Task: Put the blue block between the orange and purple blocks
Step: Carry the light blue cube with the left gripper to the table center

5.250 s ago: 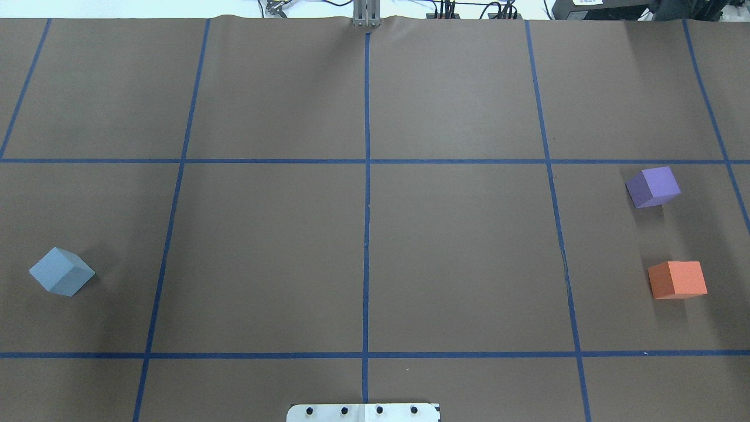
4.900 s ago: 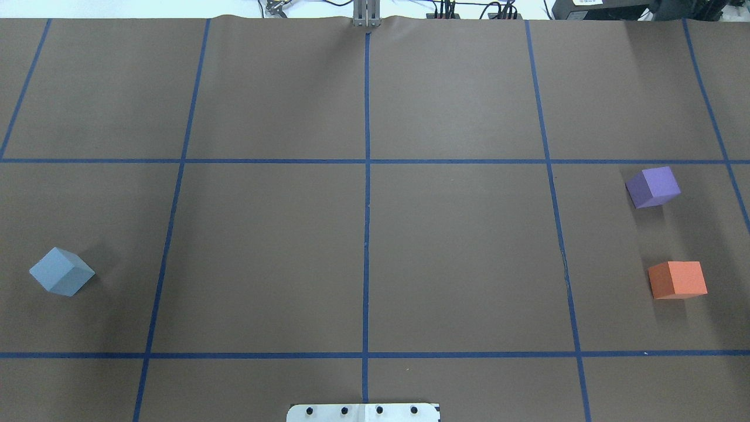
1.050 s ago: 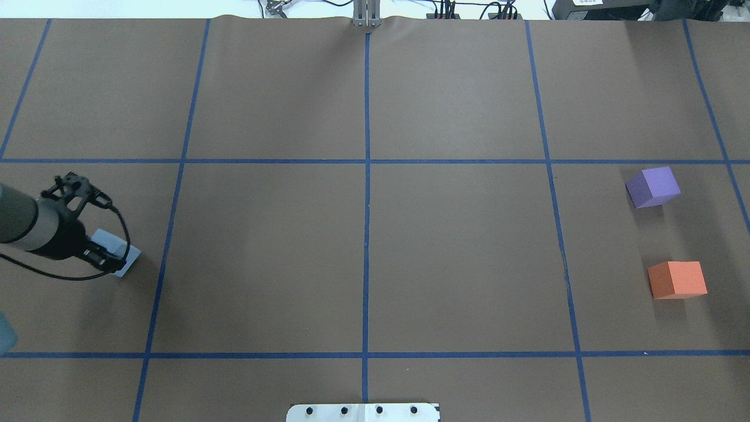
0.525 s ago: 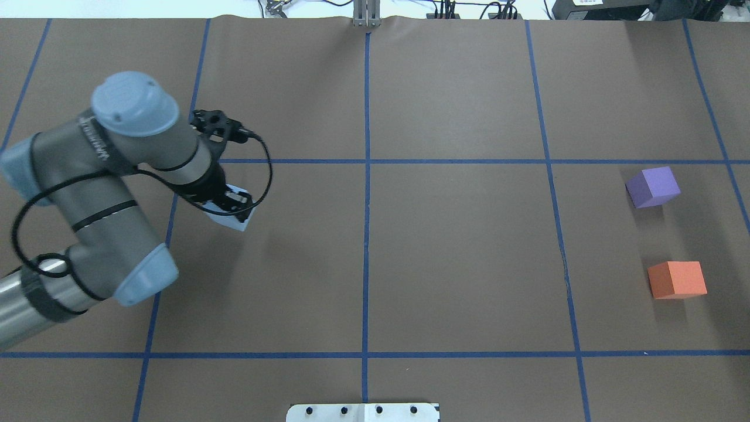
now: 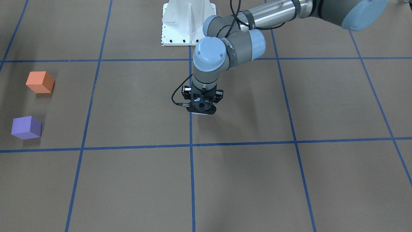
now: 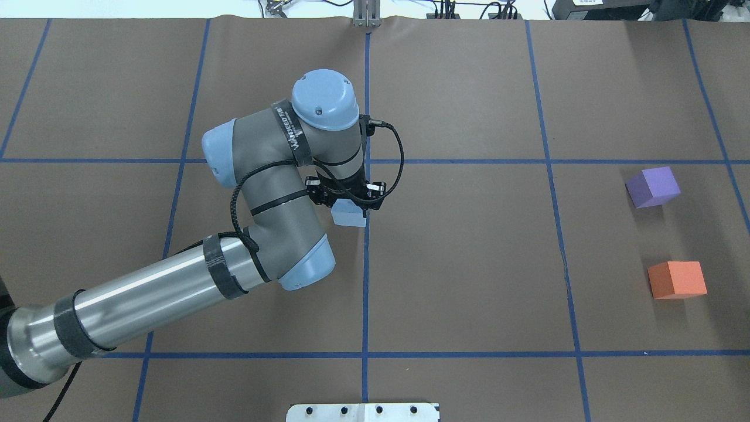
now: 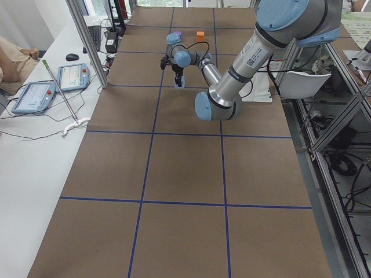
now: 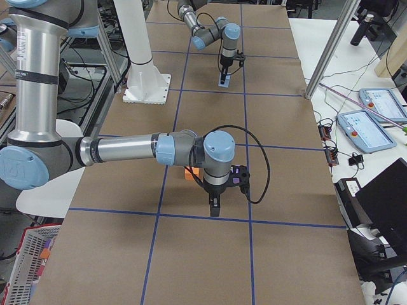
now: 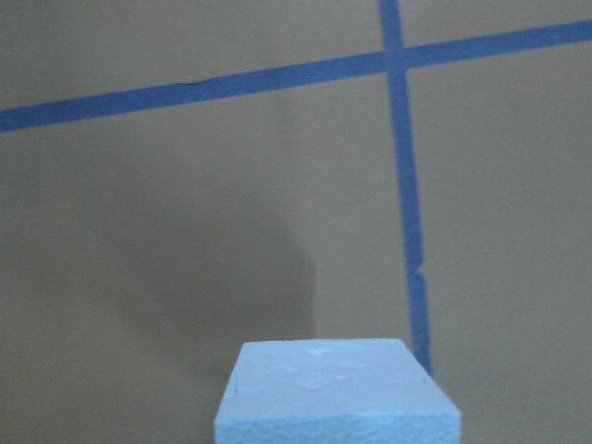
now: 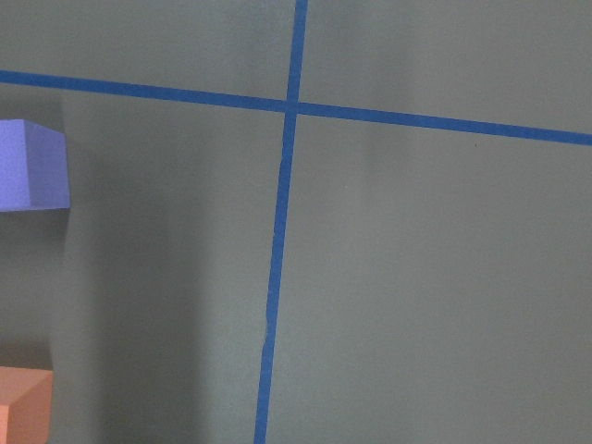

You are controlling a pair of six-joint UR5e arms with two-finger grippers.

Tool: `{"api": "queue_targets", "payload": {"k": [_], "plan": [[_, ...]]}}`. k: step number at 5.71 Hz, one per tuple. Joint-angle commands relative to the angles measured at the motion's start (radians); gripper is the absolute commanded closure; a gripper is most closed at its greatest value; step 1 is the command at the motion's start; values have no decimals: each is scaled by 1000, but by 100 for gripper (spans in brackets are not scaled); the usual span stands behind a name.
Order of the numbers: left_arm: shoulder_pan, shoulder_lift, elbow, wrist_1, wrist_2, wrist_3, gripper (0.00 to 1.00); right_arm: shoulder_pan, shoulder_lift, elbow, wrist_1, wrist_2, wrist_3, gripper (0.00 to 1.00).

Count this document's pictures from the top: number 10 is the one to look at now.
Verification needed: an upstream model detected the orange foam block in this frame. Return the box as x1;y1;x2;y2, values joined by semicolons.
1;366;54;444

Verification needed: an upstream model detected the purple foam block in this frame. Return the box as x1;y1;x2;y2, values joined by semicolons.
1;119;70;212

